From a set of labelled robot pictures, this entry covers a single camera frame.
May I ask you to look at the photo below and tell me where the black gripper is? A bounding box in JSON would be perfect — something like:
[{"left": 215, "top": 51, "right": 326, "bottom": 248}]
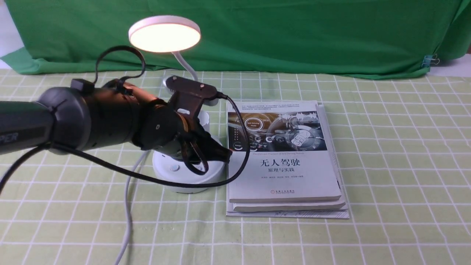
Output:
[{"left": 132, "top": 98, "right": 232, "bottom": 163}]

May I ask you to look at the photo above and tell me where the white desk lamp with sockets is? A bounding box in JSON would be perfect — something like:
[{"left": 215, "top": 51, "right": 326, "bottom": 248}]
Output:
[{"left": 128, "top": 15, "right": 226, "bottom": 193}]

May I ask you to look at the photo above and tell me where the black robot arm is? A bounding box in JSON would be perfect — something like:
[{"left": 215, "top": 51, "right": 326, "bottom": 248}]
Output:
[{"left": 0, "top": 79, "right": 232, "bottom": 164}]

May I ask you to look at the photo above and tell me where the top white textbook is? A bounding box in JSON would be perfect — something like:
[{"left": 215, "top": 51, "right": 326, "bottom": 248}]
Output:
[{"left": 226, "top": 101, "right": 343, "bottom": 204}]

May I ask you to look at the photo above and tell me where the bottom printed paper booklet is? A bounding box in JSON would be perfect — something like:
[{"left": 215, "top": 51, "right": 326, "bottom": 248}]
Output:
[{"left": 226, "top": 104, "right": 350, "bottom": 220}]

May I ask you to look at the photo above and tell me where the green checkered tablecloth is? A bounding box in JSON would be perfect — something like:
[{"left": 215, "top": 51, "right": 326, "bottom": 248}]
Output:
[{"left": 0, "top": 72, "right": 471, "bottom": 265}]

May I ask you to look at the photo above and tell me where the teal binder clip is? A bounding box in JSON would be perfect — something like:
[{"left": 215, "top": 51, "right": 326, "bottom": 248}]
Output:
[{"left": 421, "top": 54, "right": 440, "bottom": 68}]

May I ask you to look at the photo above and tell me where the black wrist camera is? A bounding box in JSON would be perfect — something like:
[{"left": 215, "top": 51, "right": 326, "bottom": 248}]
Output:
[{"left": 164, "top": 75, "right": 219, "bottom": 120}]

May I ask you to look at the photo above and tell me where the white lamp power cord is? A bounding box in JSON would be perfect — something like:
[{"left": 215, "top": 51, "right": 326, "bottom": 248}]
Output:
[{"left": 114, "top": 150, "right": 149, "bottom": 265}]

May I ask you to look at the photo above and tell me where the black camera cable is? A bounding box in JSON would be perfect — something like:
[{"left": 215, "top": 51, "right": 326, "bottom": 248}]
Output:
[{"left": 0, "top": 45, "right": 251, "bottom": 194}]

